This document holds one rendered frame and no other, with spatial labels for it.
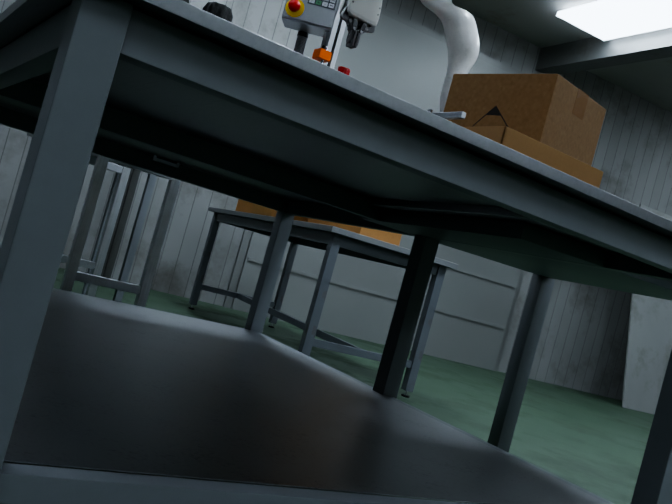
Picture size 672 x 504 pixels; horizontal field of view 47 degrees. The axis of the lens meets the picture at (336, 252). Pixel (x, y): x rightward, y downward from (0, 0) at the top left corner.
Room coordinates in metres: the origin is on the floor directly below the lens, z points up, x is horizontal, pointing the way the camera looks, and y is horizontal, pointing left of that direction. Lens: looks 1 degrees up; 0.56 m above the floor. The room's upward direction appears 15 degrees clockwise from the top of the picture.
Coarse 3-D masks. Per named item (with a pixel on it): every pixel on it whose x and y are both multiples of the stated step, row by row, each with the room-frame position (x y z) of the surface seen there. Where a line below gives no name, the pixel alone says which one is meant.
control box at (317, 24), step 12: (288, 0) 2.40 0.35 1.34; (300, 0) 2.39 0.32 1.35; (288, 12) 2.39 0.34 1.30; (300, 12) 2.39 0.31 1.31; (312, 12) 2.39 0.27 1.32; (324, 12) 2.39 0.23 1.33; (288, 24) 2.45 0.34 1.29; (300, 24) 2.42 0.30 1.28; (312, 24) 2.40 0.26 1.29; (324, 24) 2.39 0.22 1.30
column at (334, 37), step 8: (336, 16) 2.39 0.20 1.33; (336, 24) 2.39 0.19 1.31; (344, 24) 2.41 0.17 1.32; (328, 32) 2.41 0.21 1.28; (336, 32) 2.41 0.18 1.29; (328, 40) 2.39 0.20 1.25; (336, 40) 2.40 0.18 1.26; (328, 48) 2.39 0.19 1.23; (336, 48) 2.41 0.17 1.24; (336, 56) 2.41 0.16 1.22; (328, 64) 2.41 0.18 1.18
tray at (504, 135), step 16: (480, 128) 1.32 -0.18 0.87; (496, 128) 1.29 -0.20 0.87; (512, 144) 1.28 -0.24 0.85; (528, 144) 1.30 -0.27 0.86; (544, 144) 1.32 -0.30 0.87; (544, 160) 1.32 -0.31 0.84; (560, 160) 1.34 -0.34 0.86; (576, 160) 1.37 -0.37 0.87; (576, 176) 1.37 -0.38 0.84; (592, 176) 1.39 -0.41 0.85
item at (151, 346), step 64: (0, 64) 1.45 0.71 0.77; (64, 64) 0.90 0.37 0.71; (192, 64) 0.99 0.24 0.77; (256, 64) 1.03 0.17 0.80; (64, 128) 0.91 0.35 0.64; (128, 128) 1.94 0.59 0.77; (320, 128) 1.10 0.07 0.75; (384, 128) 1.16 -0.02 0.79; (64, 192) 0.92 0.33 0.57; (256, 192) 3.24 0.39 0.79; (320, 192) 2.26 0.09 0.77; (512, 192) 1.31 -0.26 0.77; (0, 256) 0.93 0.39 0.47; (640, 256) 1.51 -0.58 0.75; (0, 320) 0.90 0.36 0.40; (64, 320) 2.20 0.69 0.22; (128, 320) 2.57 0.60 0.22; (192, 320) 3.08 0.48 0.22; (256, 320) 3.32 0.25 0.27; (0, 384) 0.91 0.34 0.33; (64, 384) 1.45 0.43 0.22; (128, 384) 1.61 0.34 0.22; (192, 384) 1.79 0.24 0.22; (256, 384) 2.02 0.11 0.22; (320, 384) 2.33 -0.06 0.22; (384, 384) 2.48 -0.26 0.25; (0, 448) 0.93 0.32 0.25; (64, 448) 1.09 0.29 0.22; (128, 448) 1.17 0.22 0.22; (192, 448) 1.26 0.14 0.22; (256, 448) 1.38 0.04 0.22; (320, 448) 1.51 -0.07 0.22; (384, 448) 1.67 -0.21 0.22; (448, 448) 1.88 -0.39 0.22
